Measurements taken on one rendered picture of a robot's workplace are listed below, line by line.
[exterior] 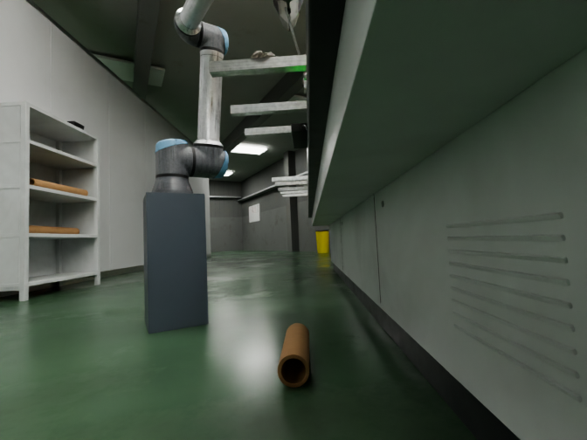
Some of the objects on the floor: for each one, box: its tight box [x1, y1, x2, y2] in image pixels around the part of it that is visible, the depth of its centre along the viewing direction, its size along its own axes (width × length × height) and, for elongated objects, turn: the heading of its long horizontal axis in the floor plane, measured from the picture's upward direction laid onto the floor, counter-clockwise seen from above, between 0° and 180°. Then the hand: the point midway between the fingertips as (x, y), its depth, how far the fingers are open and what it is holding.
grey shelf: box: [0, 101, 100, 301], centre depth 289 cm, size 45×90×155 cm
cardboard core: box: [278, 323, 309, 388], centre depth 94 cm, size 30×8×8 cm
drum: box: [315, 230, 329, 253], centre depth 836 cm, size 36×36×59 cm
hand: (289, 24), depth 95 cm, fingers closed
